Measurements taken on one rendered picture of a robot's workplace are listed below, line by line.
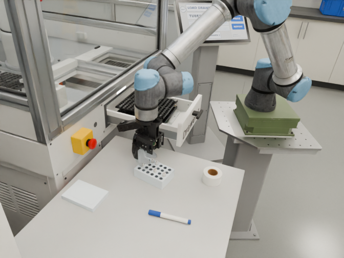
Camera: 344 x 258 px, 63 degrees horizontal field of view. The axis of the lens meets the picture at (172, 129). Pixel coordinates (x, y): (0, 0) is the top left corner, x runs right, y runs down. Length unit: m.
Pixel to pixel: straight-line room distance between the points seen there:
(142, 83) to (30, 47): 0.30
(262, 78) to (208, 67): 0.91
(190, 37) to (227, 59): 3.20
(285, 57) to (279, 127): 0.39
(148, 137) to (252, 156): 0.71
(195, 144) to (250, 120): 1.22
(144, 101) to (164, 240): 0.42
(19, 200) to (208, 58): 1.53
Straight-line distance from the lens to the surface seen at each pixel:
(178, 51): 1.00
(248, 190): 1.66
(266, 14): 0.97
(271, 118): 1.36
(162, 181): 1.00
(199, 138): 2.49
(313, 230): 2.15
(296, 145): 1.40
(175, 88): 0.89
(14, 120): 1.01
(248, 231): 1.94
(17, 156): 1.11
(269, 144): 1.35
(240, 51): 4.15
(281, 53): 1.12
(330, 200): 2.42
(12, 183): 1.27
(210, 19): 1.04
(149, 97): 0.85
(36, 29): 0.85
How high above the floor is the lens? 1.48
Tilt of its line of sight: 33 degrees down
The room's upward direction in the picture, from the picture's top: 4 degrees clockwise
